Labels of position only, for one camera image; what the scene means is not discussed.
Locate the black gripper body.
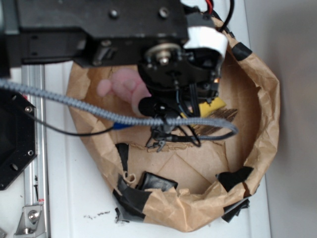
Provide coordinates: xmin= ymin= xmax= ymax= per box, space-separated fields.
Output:
xmin=137 ymin=44 xmax=223 ymax=117

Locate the pink plush bunny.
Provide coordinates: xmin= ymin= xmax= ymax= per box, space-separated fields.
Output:
xmin=97 ymin=68 xmax=151 ymax=116

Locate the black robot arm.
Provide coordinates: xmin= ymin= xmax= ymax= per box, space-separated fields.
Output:
xmin=0 ymin=0 xmax=226 ymax=116

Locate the yellow sponge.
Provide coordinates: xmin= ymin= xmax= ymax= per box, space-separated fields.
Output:
xmin=199 ymin=97 xmax=226 ymax=118

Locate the dark wood piece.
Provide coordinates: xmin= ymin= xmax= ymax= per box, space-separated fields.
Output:
xmin=193 ymin=109 xmax=238 ymax=135

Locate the brown paper bag bin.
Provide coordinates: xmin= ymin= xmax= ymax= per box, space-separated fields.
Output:
xmin=65 ymin=14 xmax=281 ymax=233

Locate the white cylinder camera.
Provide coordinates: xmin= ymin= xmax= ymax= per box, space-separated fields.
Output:
xmin=183 ymin=12 xmax=228 ymax=59

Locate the thin black wire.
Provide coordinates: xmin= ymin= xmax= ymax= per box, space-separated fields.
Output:
xmin=20 ymin=106 xmax=114 ymax=136

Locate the aluminium extrusion rail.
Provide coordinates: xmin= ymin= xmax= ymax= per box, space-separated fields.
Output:
xmin=14 ymin=65 xmax=51 ymax=238

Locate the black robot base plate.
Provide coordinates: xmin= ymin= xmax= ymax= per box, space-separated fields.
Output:
xmin=0 ymin=90 xmax=37 ymax=191

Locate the grey braided cable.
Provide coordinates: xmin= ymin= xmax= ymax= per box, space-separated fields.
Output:
xmin=0 ymin=78 xmax=240 ymax=142

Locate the metal corner bracket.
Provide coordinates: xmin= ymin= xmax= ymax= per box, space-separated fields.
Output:
xmin=14 ymin=205 xmax=45 ymax=238

